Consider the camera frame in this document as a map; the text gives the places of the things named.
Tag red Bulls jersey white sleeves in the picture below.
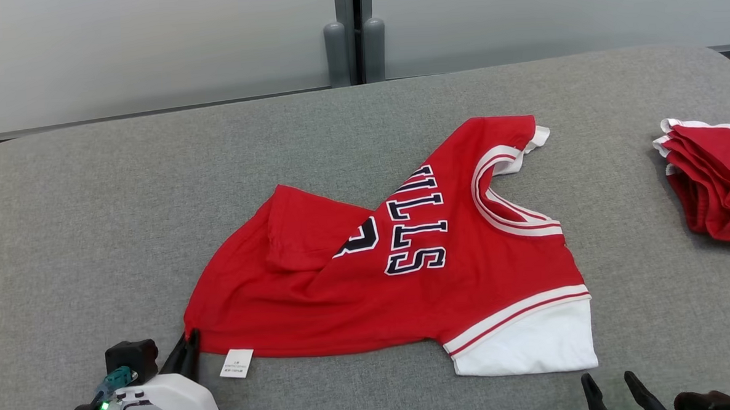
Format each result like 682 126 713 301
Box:
175 112 600 390

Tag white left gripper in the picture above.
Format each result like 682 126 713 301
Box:
62 326 225 410

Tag grey partition post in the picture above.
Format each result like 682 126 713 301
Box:
321 0 389 89

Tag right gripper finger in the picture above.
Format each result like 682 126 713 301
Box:
580 372 613 410
623 369 672 410

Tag red garment with white stripes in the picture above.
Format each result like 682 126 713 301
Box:
651 115 730 253

